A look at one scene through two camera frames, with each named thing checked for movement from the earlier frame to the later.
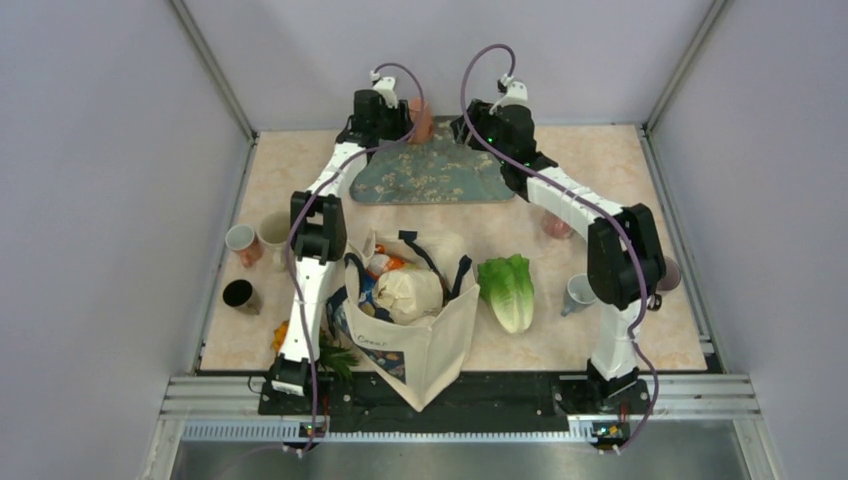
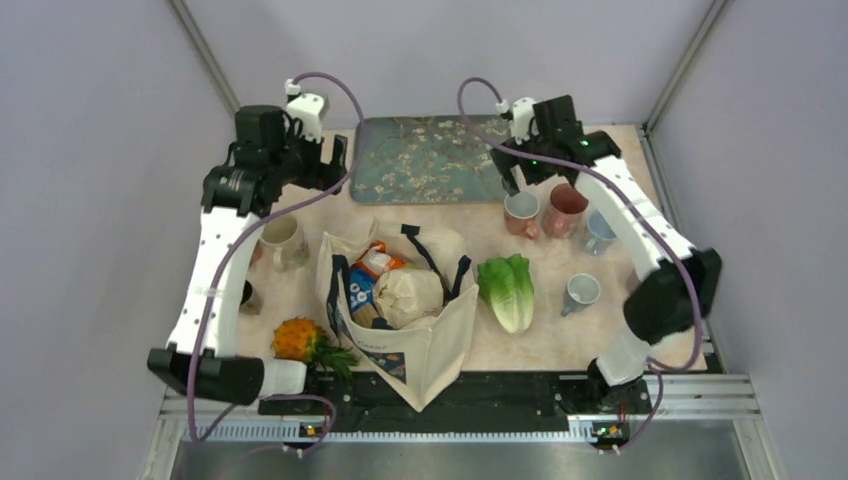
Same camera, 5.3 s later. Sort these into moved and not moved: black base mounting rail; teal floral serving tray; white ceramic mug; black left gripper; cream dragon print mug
Moved: black left gripper
Not moved: black base mounting rail; cream dragon print mug; teal floral serving tray; white ceramic mug
